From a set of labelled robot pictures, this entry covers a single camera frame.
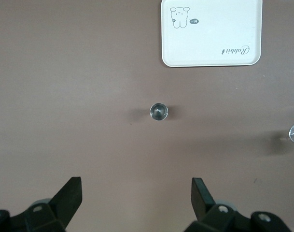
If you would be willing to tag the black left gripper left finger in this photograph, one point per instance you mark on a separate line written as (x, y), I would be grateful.
(62, 205)

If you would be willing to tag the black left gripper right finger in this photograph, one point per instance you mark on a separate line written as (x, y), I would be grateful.
(204, 207)

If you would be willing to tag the small steel measuring cup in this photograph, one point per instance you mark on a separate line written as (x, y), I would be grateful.
(158, 112)

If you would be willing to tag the brown table cover mat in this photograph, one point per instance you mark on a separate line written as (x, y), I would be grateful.
(64, 96)

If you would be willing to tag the cream rabbit print tray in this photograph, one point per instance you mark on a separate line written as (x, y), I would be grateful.
(209, 36)

